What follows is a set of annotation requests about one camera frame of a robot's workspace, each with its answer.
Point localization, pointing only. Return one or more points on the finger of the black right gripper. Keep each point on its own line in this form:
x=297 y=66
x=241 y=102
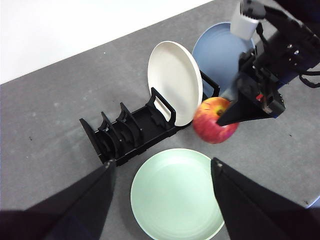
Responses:
x=232 y=91
x=240 y=112

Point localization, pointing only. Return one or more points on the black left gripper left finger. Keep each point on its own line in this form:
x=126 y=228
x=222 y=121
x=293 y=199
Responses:
x=70 y=215

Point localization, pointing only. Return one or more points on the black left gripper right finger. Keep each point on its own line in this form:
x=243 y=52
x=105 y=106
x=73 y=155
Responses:
x=257 y=215

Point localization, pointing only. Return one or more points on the red apple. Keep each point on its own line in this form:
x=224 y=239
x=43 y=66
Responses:
x=210 y=125

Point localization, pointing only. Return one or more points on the green plate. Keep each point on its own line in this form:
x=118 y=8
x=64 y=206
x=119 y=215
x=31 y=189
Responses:
x=175 y=195

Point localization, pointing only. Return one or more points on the blue plate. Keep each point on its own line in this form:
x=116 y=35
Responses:
x=217 y=57

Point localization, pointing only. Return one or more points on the white plate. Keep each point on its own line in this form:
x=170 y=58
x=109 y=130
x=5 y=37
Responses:
x=175 y=80

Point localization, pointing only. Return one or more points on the black plate rack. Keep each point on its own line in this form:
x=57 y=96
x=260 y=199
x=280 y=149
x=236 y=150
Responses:
x=147 y=130

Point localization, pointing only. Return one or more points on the pale grey camera box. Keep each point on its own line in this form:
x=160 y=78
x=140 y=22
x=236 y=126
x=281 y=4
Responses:
x=243 y=25

